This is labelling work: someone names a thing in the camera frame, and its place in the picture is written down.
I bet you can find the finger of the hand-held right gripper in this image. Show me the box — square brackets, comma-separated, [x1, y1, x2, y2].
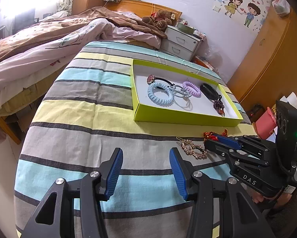
[203, 139, 273, 167]
[212, 133, 276, 152]

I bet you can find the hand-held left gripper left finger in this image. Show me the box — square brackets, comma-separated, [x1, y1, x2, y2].
[21, 147, 124, 238]

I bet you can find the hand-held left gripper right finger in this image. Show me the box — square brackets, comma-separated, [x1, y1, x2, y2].
[169, 147, 275, 238]

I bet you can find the dark bead bracelet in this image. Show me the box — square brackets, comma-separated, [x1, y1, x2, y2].
[212, 95, 225, 116]

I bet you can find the purple spiral hair tie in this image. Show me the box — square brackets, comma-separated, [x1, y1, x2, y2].
[182, 81, 202, 98]

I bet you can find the black oval hair clip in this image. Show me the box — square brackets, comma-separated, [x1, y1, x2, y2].
[200, 83, 220, 101]

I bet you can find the grey elastic hair tie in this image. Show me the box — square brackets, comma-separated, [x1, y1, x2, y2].
[172, 84, 192, 99]

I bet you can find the light blue spiral hair tie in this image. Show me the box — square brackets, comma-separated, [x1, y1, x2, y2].
[148, 82, 174, 107]

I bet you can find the black hair tie round charm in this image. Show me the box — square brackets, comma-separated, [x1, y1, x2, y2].
[147, 74, 176, 90]

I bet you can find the yellow-green shallow box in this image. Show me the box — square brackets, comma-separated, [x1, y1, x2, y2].
[131, 59, 244, 127]

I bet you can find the person's right forearm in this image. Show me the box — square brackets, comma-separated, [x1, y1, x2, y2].
[261, 186, 297, 238]

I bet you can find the person's right hand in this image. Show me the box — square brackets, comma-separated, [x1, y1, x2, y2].
[251, 192, 267, 204]

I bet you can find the rhinestone hair clip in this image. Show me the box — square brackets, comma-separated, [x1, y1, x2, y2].
[176, 136, 208, 159]

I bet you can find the pink plastic bin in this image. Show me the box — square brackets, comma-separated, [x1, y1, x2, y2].
[255, 107, 279, 142]

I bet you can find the striped bed sheet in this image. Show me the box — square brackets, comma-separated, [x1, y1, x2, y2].
[13, 41, 253, 238]

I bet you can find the orange box with papers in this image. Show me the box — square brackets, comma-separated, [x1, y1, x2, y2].
[193, 56, 220, 71]

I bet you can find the large wooden wardrobe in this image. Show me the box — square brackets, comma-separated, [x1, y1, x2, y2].
[228, 4, 297, 114]

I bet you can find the white bedside cabinet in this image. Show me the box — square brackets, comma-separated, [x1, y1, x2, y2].
[161, 26, 203, 61]

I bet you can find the green basin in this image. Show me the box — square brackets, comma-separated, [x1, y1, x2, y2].
[176, 21, 195, 34]

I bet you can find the pink duvet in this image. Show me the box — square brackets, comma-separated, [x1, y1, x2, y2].
[0, 17, 164, 97]

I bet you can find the brown teddy bear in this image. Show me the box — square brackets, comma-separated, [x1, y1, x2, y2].
[142, 9, 176, 33]

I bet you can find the plastic bag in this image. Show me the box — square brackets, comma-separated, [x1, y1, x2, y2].
[271, 0, 291, 18]

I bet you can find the brown blanket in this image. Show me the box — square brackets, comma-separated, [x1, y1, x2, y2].
[0, 6, 167, 67]

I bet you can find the wooden headboard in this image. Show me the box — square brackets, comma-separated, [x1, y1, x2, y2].
[102, 0, 183, 28]

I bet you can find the black office chair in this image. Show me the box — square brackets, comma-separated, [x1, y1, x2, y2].
[13, 9, 40, 29]

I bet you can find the cartoon couple wall sticker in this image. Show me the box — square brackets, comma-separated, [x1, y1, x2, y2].
[212, 0, 275, 34]

